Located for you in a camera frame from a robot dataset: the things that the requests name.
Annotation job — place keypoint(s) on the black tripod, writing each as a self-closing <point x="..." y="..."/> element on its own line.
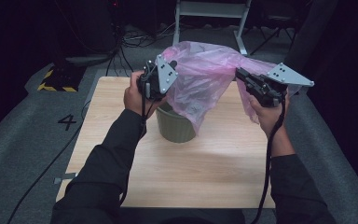
<point x="273" y="32"/>

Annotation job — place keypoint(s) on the black yellow striped base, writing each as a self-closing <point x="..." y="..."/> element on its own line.
<point x="60" y="79"/>

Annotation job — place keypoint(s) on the pink plastic bag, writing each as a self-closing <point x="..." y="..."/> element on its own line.
<point x="205" y="81"/>

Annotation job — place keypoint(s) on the green ribbed bin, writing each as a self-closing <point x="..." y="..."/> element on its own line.
<point x="174" y="129"/>

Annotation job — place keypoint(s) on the grey curtain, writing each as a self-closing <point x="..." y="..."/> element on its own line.
<point x="310" y="34"/>

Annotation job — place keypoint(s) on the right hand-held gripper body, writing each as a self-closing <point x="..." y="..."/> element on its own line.
<point x="268" y="90"/>

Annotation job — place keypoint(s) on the person's left hand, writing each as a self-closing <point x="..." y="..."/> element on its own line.
<point x="135" y="98"/>

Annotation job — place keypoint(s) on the white metal stand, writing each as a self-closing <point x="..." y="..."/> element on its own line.
<point x="209" y="9"/>

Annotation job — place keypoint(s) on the person's right hand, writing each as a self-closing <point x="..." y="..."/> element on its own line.
<point x="270" y="118"/>

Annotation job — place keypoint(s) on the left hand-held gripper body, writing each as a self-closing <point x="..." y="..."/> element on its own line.
<point x="158" y="79"/>

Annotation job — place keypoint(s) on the grey tape strip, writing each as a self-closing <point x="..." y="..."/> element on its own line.
<point x="64" y="178"/>

